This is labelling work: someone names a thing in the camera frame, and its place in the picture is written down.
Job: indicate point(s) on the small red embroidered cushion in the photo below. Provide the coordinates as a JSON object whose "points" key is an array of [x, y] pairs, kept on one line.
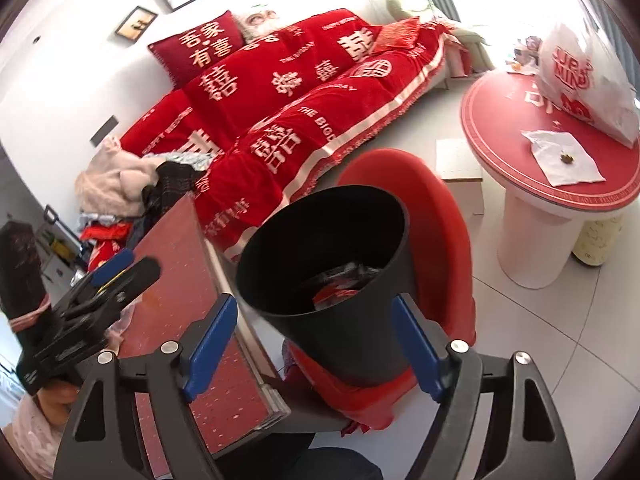
{"points": [[397, 35]]}

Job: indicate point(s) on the sofa with red printed cover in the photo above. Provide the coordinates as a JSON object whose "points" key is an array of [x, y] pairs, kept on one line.
{"points": [[280, 110]]}

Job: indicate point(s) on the person's pink garment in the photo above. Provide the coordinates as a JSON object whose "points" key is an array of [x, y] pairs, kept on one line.
{"points": [[30, 445]]}

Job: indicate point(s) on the white tissue sheet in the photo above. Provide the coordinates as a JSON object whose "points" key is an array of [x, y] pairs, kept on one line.
{"points": [[550, 170]]}

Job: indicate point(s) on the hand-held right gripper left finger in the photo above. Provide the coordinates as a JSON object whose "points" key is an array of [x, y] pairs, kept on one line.
{"points": [[210, 345]]}

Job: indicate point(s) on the red plastic chair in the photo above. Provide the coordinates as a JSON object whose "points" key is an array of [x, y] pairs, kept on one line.
{"points": [[445, 240]]}

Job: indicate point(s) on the sunset photo frame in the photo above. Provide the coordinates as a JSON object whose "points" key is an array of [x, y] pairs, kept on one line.
{"points": [[136, 23]]}

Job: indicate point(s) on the red folded cloth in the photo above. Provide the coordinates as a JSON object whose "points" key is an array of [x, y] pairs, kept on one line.
{"points": [[105, 245]]}

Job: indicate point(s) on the beige fluffy coat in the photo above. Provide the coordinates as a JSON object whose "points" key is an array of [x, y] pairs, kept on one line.
{"points": [[115, 180]]}

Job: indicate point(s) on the small brown scrap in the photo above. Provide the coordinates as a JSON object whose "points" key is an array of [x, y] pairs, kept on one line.
{"points": [[566, 158]]}

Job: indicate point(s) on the white printed shopping bag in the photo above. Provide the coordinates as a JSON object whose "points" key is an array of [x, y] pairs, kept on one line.
{"points": [[580, 75]]}

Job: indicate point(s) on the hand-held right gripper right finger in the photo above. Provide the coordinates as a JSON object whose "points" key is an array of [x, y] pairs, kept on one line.
{"points": [[417, 345]]}

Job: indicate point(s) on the person's left hand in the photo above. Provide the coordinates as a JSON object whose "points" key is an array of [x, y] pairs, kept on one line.
{"points": [[57, 402]]}

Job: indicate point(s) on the cream patterned canister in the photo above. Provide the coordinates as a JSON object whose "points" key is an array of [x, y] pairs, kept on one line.
{"points": [[597, 242]]}

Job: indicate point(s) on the black plastic bin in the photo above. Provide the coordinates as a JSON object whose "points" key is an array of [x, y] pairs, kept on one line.
{"points": [[350, 340]]}

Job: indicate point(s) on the white small stool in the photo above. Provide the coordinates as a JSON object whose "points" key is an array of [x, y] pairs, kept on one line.
{"points": [[457, 165]]}

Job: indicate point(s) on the person's dark trousers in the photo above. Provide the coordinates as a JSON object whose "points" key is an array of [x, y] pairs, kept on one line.
{"points": [[325, 465]]}

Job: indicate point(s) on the white printed pillow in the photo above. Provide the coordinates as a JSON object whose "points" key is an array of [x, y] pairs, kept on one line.
{"points": [[257, 22]]}

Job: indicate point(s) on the red patterned snack bag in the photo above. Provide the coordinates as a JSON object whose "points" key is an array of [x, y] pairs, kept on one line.
{"points": [[332, 299]]}

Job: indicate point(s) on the grey cloth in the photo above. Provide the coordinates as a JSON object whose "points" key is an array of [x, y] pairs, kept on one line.
{"points": [[97, 219]]}

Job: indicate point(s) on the round red table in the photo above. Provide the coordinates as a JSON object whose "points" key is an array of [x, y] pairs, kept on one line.
{"points": [[500, 120]]}

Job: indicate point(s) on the black clothing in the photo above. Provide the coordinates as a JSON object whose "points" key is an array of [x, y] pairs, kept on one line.
{"points": [[167, 195]]}

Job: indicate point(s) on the beige armchair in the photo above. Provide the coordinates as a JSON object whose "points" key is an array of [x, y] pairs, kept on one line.
{"points": [[415, 7]]}

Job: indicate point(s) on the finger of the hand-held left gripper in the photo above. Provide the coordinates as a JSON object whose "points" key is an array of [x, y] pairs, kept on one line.
{"points": [[112, 265], [130, 285]]}

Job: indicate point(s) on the grey wall switch panel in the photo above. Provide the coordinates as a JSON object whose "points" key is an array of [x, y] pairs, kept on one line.
{"points": [[105, 131]]}

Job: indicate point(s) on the clear plastic wrap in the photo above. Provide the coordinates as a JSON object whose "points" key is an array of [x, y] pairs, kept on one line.
{"points": [[122, 327]]}

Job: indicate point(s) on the red printed pillow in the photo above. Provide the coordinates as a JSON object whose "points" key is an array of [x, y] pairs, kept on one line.
{"points": [[200, 45]]}

